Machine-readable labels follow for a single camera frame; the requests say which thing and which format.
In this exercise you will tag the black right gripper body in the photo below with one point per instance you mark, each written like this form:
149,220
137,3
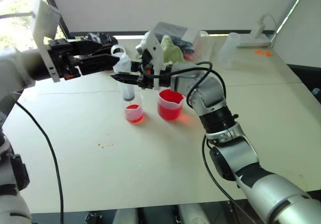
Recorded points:
146,81

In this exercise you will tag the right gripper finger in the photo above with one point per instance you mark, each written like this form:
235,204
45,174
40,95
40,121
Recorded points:
136,66
125,78

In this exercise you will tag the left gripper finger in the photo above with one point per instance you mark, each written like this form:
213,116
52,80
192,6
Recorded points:
97,63
92,48

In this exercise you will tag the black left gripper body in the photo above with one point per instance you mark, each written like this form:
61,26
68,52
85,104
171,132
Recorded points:
64,58

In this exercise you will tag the clear plastic syringe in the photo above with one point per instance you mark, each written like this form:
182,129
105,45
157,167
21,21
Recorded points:
127,92

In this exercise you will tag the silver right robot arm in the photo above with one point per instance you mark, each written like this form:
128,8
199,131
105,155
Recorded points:
208,96

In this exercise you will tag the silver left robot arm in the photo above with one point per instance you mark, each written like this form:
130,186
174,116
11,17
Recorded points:
10,65

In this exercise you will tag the small clear measuring cup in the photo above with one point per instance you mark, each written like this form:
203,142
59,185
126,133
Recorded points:
134,113

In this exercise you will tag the large beaker red liquid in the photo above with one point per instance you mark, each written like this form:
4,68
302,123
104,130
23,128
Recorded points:
169,108

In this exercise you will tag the empty clear plastic cup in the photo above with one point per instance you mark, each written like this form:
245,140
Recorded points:
229,48

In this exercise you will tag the black plastic bag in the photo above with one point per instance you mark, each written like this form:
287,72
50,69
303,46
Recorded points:
102,37

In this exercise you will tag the green knitted towel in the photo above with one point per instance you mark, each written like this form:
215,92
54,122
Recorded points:
173,53

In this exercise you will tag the clear plastic storage box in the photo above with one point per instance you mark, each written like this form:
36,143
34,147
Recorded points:
175,29

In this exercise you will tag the orange spilled droplets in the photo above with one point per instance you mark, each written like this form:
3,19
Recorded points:
101,145

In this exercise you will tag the small orange piece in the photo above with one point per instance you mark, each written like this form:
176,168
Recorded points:
267,53
258,51

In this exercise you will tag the white power strip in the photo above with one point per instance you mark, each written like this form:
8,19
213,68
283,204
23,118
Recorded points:
255,42

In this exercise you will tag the grey rounded shape under table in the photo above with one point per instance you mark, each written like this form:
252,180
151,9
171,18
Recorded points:
125,216
193,215

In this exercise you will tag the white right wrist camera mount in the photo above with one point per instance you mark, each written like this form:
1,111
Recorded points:
153,43

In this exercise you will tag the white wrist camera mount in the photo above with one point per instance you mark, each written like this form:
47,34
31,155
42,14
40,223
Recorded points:
43,25
153,43

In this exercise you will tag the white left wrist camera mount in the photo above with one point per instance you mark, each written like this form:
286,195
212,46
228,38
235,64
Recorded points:
43,25

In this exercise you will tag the black window frame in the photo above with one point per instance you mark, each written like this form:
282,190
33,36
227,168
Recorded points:
54,8

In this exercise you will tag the black table bracket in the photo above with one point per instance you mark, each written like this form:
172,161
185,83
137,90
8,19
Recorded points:
94,217

